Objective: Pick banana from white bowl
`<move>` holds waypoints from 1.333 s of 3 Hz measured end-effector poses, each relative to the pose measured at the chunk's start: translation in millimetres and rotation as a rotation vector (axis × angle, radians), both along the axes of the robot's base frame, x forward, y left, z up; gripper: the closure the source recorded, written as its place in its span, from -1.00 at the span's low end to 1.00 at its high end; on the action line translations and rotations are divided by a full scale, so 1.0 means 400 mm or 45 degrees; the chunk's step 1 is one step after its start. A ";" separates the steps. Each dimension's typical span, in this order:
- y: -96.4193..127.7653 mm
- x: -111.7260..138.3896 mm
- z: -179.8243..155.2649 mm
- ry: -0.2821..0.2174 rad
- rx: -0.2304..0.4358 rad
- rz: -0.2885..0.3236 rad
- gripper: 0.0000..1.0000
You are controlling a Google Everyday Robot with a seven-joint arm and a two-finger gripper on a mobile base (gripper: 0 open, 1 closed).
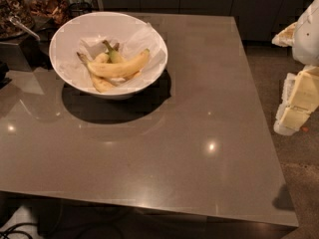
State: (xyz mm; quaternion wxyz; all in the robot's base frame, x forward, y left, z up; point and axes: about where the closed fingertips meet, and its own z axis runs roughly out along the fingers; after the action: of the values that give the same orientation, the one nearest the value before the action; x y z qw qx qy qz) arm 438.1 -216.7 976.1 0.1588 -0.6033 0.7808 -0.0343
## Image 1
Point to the back green-stemmed banana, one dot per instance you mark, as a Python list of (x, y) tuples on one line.
[(112, 56)]

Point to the white ceramic bowl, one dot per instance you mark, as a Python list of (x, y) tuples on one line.
[(85, 34)]

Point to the metal scoop handle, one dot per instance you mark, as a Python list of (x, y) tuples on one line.
[(17, 22)]

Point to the dark wire basket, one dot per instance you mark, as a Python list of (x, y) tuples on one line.
[(78, 9)]

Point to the glass jar of snacks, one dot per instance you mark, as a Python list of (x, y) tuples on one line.
[(57, 10)]

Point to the glass bowl of nuts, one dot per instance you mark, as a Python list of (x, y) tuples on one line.
[(18, 10)]

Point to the white paper bowl liner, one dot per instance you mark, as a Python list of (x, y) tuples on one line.
[(113, 61)]

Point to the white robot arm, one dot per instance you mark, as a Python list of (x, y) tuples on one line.
[(303, 37)]

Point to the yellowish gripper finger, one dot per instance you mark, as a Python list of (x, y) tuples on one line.
[(300, 98)]

